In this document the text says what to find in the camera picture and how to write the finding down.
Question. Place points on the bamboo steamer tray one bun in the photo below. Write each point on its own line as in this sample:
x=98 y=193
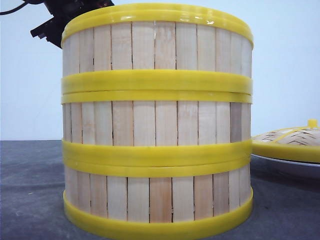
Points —
x=156 y=52

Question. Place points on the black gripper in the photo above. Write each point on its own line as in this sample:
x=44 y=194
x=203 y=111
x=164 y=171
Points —
x=63 y=11

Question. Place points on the white plate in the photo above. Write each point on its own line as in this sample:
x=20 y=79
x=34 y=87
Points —
x=293 y=168

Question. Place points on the woven bamboo steamer lid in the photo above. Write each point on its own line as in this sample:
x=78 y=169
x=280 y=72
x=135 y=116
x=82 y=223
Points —
x=301 y=144

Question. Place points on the lifted bamboo steamer tray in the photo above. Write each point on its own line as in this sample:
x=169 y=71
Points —
x=156 y=134

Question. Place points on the front bamboo steamer tray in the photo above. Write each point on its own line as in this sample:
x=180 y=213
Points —
x=169 y=208

